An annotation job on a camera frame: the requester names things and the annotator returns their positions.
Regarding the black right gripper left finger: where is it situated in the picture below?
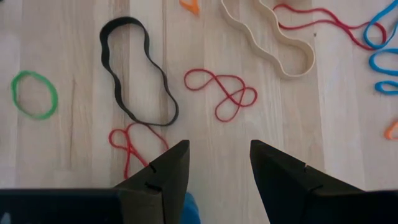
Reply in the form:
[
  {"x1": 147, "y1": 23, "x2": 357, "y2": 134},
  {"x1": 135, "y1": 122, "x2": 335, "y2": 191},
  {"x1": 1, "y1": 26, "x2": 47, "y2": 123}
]
[{"x1": 113, "y1": 139, "x2": 191, "y2": 224}]

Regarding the orange wide rubber band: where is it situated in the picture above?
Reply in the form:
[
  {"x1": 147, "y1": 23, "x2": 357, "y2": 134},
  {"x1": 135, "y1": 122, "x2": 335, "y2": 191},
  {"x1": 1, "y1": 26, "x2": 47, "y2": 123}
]
[{"x1": 179, "y1": 0, "x2": 200, "y2": 16}]

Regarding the small orange thin rubber band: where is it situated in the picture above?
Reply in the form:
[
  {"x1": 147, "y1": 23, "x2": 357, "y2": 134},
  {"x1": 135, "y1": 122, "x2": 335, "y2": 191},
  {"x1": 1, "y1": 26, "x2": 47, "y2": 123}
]
[{"x1": 384, "y1": 120, "x2": 398, "y2": 141}]

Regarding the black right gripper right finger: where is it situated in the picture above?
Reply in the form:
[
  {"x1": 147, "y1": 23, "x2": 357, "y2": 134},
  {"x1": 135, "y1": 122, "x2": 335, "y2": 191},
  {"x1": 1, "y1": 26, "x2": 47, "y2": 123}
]
[{"x1": 249, "y1": 139, "x2": 364, "y2": 224}]

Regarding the beige wide rubber band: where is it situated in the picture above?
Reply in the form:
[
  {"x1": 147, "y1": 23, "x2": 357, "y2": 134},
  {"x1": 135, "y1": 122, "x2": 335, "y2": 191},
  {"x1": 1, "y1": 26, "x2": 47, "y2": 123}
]
[{"x1": 220, "y1": 0, "x2": 316, "y2": 80}]

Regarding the green rubber band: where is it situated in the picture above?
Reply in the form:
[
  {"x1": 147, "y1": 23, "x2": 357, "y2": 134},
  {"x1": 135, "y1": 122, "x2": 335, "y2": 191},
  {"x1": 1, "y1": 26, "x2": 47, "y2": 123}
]
[{"x1": 11, "y1": 70, "x2": 59, "y2": 121}]

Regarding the teal plastic bin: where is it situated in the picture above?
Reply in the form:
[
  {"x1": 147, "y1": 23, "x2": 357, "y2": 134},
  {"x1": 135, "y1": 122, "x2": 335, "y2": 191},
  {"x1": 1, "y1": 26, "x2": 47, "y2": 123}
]
[{"x1": 179, "y1": 191, "x2": 201, "y2": 224}]

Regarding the long red thin rubber band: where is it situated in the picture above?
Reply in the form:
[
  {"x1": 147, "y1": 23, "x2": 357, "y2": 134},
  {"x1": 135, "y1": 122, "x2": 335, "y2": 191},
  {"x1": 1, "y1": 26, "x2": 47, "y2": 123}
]
[{"x1": 272, "y1": 3, "x2": 387, "y2": 51}]

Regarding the blue rubber band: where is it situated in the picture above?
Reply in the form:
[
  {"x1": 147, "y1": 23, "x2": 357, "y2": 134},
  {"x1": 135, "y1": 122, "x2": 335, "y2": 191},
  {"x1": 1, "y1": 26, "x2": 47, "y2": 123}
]
[
  {"x1": 363, "y1": 0, "x2": 398, "y2": 50},
  {"x1": 368, "y1": 48, "x2": 398, "y2": 96}
]

